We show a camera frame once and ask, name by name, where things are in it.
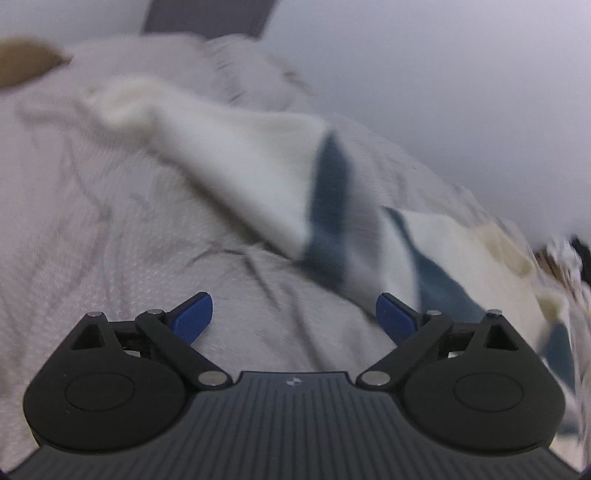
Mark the black garment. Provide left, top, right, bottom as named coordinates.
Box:
left=570, top=236, right=591, bottom=285

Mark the white blue striped sweater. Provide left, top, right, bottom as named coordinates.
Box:
left=81, top=76, right=584, bottom=440

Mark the brown object at bedside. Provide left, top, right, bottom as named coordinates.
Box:
left=0, top=37, right=72, bottom=90

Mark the white crumpled garment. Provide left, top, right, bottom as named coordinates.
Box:
left=534, top=236, right=590, bottom=298

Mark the grey bed sheet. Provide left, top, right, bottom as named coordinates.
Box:
left=0, top=32, right=591, bottom=471

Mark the grey door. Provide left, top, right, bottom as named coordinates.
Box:
left=142, top=0, right=276, bottom=39

